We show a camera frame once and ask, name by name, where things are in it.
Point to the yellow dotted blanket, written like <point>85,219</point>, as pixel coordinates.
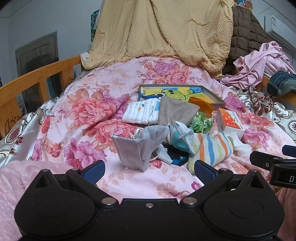
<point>161,34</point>

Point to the orange plastic cup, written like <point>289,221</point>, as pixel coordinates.
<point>201,104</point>

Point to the pink fleece cloth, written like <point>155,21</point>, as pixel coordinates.
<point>13,185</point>

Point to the pink floral quilt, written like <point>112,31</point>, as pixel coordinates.
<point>92,109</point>

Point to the white air conditioner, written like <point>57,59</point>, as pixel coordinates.
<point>277,26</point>

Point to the orange white box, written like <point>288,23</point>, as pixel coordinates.
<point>229,120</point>

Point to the teal white patterned cloth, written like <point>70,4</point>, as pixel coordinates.
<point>181,139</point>

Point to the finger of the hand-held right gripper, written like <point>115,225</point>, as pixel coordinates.
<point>290,150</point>
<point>261,158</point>

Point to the white face mask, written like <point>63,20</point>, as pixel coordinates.
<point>164,156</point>

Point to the colourful wall poster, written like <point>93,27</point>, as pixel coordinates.
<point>93,23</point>
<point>242,4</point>

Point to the person's right hand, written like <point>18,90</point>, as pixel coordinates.
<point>288,208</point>

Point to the grey door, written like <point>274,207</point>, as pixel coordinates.
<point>34,53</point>

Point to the metal tray with cartoon lining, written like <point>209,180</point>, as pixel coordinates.
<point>178,92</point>

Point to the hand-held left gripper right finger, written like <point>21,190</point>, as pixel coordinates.
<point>204,172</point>

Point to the striped sock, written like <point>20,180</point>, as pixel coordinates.
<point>208,150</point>

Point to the wooden bed frame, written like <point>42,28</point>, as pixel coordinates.
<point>34,77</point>

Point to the glass jar of green stars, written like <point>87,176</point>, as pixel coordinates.
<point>200,124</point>

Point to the pink garment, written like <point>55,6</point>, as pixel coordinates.
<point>256,62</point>

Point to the grey face mask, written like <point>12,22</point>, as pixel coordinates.
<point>131,150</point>

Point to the white patterned pillow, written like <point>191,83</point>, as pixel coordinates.
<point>84,59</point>

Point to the blue jeans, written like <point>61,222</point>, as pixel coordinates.
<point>282,83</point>

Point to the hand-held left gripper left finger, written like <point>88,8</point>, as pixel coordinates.
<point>93,171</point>

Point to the silver satin floral bedsheet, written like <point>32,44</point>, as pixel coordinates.
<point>16,136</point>

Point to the black patterned cloth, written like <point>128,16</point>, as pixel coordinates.
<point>178,157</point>

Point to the brown quilted jacket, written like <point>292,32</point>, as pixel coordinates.
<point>245,34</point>

